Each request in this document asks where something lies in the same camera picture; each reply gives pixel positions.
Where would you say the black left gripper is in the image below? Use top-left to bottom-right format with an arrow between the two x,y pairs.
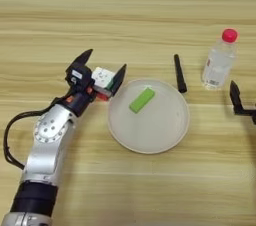
61,48 -> 128,118

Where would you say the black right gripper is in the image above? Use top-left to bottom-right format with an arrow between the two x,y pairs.
229,80 -> 256,125

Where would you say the multicolour puzzle cube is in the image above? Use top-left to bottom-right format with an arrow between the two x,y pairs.
91,66 -> 116,102

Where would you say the clear bottle red cap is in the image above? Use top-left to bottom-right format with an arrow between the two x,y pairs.
201,28 -> 240,92

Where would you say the green rectangular block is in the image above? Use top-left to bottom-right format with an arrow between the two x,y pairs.
128,86 -> 157,115

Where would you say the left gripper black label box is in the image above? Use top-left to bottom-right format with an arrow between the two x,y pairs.
65,62 -> 94,89

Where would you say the black marker pen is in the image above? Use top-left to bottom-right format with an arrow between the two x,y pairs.
173,53 -> 189,94

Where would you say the round beige plate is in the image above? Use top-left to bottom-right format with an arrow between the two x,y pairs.
107,78 -> 191,155

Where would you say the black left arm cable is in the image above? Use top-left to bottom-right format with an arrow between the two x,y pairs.
2,94 -> 73,171

